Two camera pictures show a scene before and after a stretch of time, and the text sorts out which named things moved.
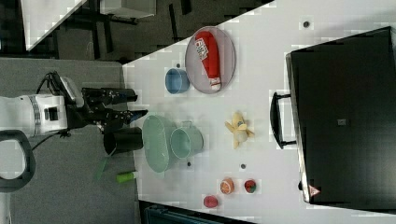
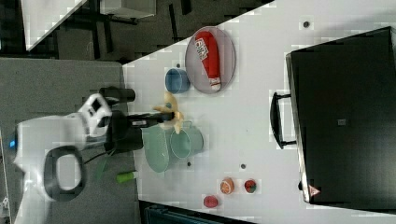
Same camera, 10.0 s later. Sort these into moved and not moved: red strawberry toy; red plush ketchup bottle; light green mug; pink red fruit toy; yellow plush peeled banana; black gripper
Moved: black gripper; yellow plush peeled banana
Not moved: red plush ketchup bottle; red strawberry toy; pink red fruit toy; light green mug
